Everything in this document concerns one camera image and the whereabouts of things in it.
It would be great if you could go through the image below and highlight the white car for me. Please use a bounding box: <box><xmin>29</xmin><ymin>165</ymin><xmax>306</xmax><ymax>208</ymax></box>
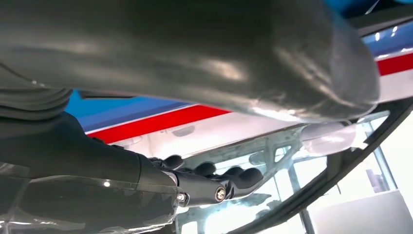
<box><xmin>111</xmin><ymin>69</ymin><xmax>413</xmax><ymax>234</ymax></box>

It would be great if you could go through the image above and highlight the blue metal shelf rack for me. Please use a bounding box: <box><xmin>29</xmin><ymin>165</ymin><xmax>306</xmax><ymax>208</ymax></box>
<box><xmin>65</xmin><ymin>0</ymin><xmax>413</xmax><ymax>134</ymax></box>

